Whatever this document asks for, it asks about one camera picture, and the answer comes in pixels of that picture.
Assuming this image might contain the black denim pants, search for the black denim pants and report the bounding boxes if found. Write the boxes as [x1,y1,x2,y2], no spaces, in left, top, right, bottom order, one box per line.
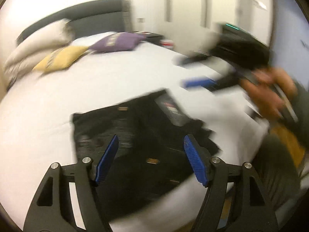
[71,90,219,221]

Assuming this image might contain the person's right hand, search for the person's right hand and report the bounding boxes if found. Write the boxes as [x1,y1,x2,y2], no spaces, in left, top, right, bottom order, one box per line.
[240,68,297,121]

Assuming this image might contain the striped colourful bin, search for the striped colourful bin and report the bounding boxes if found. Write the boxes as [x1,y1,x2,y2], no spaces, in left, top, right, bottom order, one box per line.
[160,39,174,50]

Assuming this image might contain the dark nightstand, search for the dark nightstand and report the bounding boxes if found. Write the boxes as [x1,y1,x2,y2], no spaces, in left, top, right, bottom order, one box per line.
[134,32,164,46]

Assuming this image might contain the white wardrobe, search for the white wardrobe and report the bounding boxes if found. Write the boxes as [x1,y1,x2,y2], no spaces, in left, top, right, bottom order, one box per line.
[161,0,273,44]

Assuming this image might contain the purple cushion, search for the purple cushion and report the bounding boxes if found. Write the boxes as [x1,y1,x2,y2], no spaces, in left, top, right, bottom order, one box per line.
[89,32,146,53]

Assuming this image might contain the white bed mattress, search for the white bed mattress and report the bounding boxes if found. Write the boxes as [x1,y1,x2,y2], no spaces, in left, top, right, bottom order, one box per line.
[1,43,268,228]

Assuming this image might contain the dark grey headboard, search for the dark grey headboard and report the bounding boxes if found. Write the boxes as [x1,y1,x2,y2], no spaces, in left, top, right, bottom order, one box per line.
[16,0,133,44]

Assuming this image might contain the yellow cushion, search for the yellow cushion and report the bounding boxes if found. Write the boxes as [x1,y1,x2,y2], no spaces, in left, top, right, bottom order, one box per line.
[33,46,88,73]

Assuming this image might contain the folded beige duvet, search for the folded beige duvet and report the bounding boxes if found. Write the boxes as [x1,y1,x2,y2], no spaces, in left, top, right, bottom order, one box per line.
[4,18,74,84]

